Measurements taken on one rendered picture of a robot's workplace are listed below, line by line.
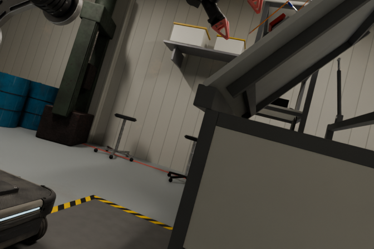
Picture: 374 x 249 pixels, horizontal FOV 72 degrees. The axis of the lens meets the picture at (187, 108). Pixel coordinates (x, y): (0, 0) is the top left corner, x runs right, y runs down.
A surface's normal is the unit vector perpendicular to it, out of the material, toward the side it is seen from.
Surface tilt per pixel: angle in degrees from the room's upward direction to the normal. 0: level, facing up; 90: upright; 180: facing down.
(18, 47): 90
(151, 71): 90
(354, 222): 90
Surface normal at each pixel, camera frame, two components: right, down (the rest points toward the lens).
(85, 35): 0.06, -0.07
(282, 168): -0.26, -0.14
